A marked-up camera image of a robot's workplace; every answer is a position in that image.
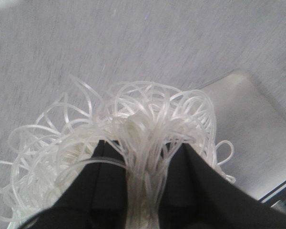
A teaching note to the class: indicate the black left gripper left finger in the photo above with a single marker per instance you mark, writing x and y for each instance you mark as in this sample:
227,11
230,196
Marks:
96,199

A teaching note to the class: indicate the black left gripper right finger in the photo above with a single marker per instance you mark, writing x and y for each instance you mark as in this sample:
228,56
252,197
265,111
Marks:
197,197

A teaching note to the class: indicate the white vermicelli noodle bundle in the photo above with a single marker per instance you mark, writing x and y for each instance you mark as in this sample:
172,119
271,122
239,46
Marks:
137,127

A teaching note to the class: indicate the silver black kitchen scale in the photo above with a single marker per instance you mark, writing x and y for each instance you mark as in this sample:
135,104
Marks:
257,129

